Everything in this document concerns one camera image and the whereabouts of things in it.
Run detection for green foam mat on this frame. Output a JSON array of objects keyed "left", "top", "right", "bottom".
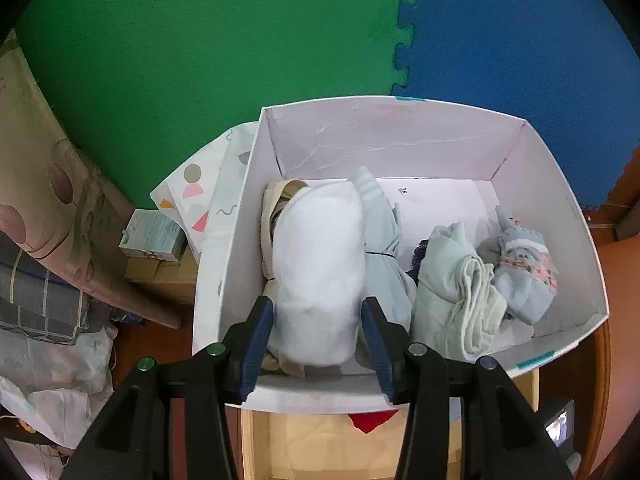
[{"left": 12, "top": 0, "right": 418, "bottom": 211}]

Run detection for light blue striped underwear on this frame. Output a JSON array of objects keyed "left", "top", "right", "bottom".
[{"left": 347, "top": 166, "right": 418, "bottom": 333}]

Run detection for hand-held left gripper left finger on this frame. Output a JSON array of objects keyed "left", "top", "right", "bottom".
[{"left": 62, "top": 295, "right": 275, "bottom": 480}]

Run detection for small white green carton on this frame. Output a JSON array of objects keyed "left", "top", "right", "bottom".
[{"left": 119, "top": 209, "right": 187, "bottom": 262}]

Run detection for wooden drawer grey front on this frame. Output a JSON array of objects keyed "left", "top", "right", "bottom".
[{"left": 240, "top": 367, "right": 542, "bottom": 480}]

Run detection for white leaf print cloth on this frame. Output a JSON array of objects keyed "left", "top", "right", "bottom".
[{"left": 0, "top": 322, "right": 118, "bottom": 452}]

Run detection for blue printed packet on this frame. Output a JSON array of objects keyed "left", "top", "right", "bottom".
[{"left": 111, "top": 307, "right": 147, "bottom": 328}]

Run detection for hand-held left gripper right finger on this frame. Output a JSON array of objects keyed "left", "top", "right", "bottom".
[{"left": 360, "top": 296, "right": 573, "bottom": 480}]

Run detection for white cardboard box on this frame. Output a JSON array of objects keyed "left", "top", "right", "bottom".
[{"left": 192, "top": 94, "right": 612, "bottom": 416}]

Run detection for blue foam mat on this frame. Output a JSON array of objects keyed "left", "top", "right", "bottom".
[{"left": 392, "top": 0, "right": 633, "bottom": 212}]

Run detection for pink floral print cloth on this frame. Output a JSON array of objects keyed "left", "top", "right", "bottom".
[{"left": 0, "top": 30, "right": 183, "bottom": 331}]

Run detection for grey patterned sock pair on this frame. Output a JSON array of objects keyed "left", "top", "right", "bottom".
[{"left": 475, "top": 205, "right": 558, "bottom": 325}]

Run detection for orange wooden furniture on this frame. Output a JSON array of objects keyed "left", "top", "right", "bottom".
[{"left": 582, "top": 152, "right": 640, "bottom": 480}]

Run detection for red underwear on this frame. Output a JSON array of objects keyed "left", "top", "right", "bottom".
[{"left": 347, "top": 409, "right": 401, "bottom": 433}]

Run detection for pale green underwear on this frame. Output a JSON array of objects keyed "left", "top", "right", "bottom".
[{"left": 410, "top": 222, "right": 508, "bottom": 363}]

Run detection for navy lace underwear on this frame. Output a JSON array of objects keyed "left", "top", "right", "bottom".
[{"left": 406, "top": 239, "right": 432, "bottom": 281}]

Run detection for white fluffy underwear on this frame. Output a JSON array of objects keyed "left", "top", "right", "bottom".
[{"left": 267, "top": 182, "right": 368, "bottom": 367}]

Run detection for grey plaid cloth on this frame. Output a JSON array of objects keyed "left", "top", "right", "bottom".
[{"left": 0, "top": 232, "right": 91, "bottom": 346}]

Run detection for white patterned cover sheet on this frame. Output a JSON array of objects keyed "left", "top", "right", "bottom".
[{"left": 150, "top": 121, "right": 261, "bottom": 311}]

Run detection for beige underwear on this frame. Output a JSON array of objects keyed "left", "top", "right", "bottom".
[{"left": 259, "top": 177, "right": 312, "bottom": 380}]

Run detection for brown cardboard box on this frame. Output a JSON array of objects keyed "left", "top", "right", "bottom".
[{"left": 124, "top": 245, "right": 201, "bottom": 306}]

